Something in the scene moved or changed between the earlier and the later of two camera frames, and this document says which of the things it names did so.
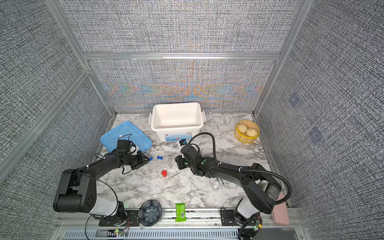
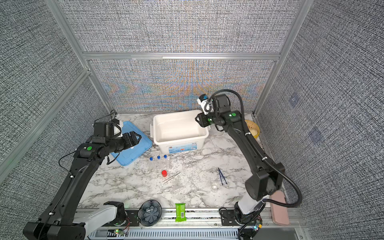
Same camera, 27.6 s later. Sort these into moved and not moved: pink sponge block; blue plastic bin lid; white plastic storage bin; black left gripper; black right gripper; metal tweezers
Moved: black left gripper; black right gripper; white plastic storage bin
Not moved: pink sponge block; blue plastic bin lid; metal tweezers
